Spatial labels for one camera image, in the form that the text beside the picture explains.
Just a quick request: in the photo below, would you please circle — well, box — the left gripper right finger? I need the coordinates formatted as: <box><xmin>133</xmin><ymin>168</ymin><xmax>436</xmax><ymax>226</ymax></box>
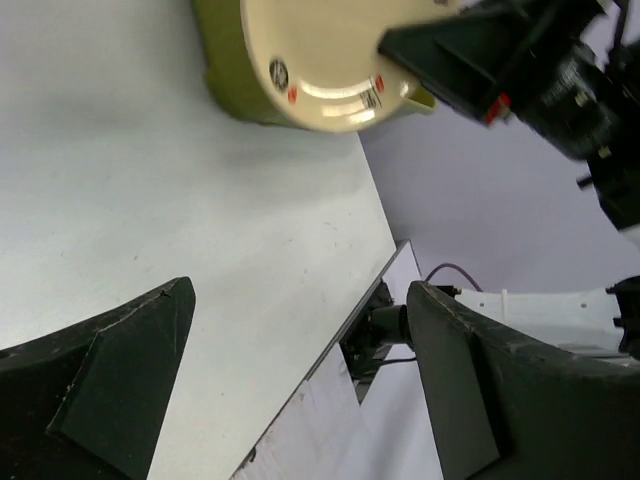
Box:
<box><xmin>407</xmin><ymin>281</ymin><xmax>639</xmax><ymax>479</ymax></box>

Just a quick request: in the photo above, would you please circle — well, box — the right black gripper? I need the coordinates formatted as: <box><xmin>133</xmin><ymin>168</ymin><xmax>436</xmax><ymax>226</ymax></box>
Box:
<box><xmin>378</xmin><ymin>1</ymin><xmax>625</xmax><ymax>160</ymax></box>

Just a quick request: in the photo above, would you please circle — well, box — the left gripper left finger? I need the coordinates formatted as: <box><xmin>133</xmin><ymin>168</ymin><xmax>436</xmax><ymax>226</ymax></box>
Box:
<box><xmin>1</xmin><ymin>277</ymin><xmax>195</xmax><ymax>479</ymax></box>

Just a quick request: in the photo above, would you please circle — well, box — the cream floral plate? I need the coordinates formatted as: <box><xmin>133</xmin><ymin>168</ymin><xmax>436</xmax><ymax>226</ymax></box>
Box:
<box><xmin>238</xmin><ymin>0</ymin><xmax>419</xmax><ymax>135</ymax></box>

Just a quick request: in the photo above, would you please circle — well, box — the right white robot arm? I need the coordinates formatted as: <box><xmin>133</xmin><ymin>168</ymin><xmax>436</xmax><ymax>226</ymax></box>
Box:
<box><xmin>378</xmin><ymin>1</ymin><xmax>639</xmax><ymax>365</ymax></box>

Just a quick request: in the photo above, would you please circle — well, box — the olive green plastic bin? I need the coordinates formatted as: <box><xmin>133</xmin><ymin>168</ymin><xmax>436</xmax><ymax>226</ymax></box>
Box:
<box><xmin>194</xmin><ymin>0</ymin><xmax>459</xmax><ymax>130</ymax></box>

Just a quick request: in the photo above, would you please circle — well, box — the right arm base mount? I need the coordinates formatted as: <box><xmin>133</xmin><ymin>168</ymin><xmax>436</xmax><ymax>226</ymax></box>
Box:
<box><xmin>339</xmin><ymin>281</ymin><xmax>415</xmax><ymax>382</ymax></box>

